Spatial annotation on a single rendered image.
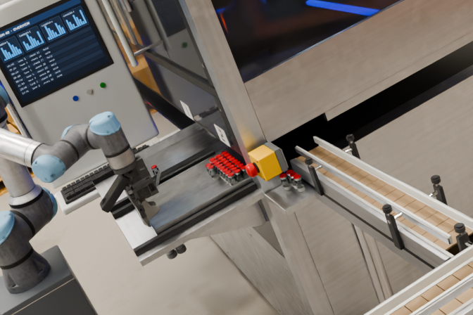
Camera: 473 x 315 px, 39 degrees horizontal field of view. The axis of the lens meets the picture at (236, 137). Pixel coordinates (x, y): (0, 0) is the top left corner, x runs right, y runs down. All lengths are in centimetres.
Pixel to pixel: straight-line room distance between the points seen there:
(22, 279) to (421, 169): 132
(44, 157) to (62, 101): 94
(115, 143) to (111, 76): 95
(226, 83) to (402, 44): 57
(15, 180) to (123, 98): 73
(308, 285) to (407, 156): 51
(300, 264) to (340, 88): 56
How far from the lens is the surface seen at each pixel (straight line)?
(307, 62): 189
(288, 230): 202
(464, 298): 132
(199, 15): 174
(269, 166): 180
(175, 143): 249
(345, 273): 219
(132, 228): 207
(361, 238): 189
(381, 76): 203
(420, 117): 215
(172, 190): 217
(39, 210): 227
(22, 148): 188
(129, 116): 281
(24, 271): 225
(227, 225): 204
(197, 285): 328
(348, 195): 168
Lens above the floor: 181
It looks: 24 degrees down
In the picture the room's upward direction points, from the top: 22 degrees counter-clockwise
